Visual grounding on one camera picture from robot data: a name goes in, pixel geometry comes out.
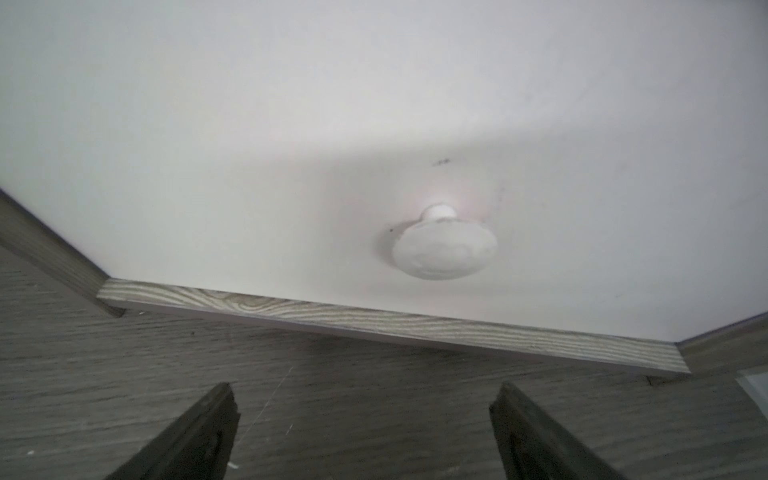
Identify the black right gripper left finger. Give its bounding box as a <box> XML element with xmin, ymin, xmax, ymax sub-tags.
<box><xmin>106</xmin><ymin>382</ymin><xmax>240</xmax><ymax>480</ymax></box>

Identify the white round drawer knob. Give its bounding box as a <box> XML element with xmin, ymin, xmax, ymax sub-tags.
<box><xmin>391</xmin><ymin>203</ymin><xmax>498</xmax><ymax>281</ymax></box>

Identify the grey wooden drawer cabinet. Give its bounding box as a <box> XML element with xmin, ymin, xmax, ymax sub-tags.
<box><xmin>1</xmin><ymin>1</ymin><xmax>767</xmax><ymax>376</ymax></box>

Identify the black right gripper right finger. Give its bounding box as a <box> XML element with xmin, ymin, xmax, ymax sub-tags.
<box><xmin>489</xmin><ymin>382</ymin><xmax>624</xmax><ymax>480</ymax></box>

